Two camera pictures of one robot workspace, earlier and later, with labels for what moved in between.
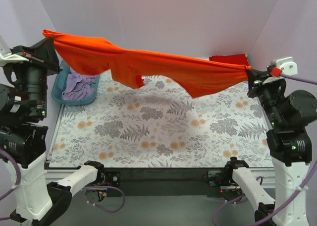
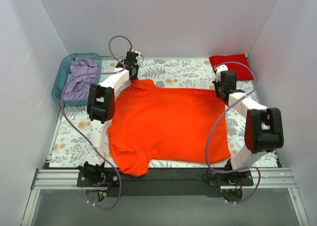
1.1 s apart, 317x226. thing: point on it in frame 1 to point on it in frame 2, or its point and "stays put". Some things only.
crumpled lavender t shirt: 78,86 stays put
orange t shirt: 195,77 to 149,123
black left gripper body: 39,60 to 133,71
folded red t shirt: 238,59 stays put
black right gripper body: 259,82 to 220,92
